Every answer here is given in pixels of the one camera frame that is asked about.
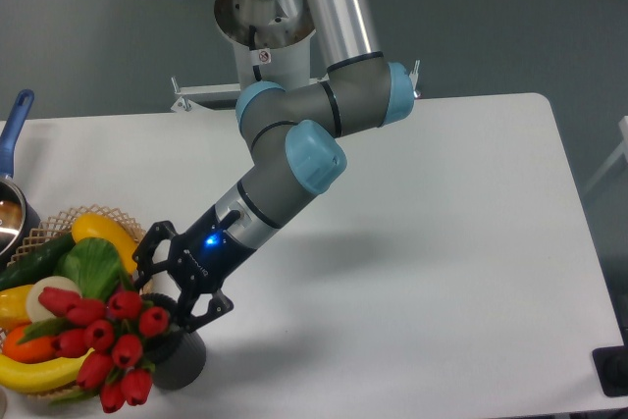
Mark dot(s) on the green cucumber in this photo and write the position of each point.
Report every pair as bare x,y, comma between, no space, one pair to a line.
38,264

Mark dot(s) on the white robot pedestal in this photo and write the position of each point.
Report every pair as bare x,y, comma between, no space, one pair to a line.
327,45

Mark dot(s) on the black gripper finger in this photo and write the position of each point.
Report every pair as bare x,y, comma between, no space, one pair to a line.
181,309
146,267

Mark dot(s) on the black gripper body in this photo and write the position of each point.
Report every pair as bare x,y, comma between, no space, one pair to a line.
204,256

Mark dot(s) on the blue handled saucepan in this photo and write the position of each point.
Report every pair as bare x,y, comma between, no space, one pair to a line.
18,218

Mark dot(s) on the orange fruit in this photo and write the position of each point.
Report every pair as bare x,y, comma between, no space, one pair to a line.
28,352

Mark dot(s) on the woven wicker basket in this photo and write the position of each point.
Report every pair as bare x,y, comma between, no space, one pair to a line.
59,225

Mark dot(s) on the yellow squash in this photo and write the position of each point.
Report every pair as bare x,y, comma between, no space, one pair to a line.
92,225

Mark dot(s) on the dark grey ribbed vase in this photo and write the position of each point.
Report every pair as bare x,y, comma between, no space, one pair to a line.
179,357

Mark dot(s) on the yellow banana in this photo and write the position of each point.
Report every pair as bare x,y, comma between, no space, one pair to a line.
40,377

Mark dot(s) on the white furniture frame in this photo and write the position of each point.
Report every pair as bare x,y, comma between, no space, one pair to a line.
611,166

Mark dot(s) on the black device at table edge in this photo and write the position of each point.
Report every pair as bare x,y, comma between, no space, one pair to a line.
611,366

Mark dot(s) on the red tulip bouquet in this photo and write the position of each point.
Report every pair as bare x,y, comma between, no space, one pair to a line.
107,339

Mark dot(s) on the green leafy bok choy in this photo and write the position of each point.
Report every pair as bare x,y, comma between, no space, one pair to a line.
94,265

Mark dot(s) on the white round radish slice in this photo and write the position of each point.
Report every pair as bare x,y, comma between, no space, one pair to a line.
35,310

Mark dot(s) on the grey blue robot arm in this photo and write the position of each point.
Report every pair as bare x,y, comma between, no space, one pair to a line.
293,142

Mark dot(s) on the yellow bell pepper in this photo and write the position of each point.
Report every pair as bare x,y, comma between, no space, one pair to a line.
13,307

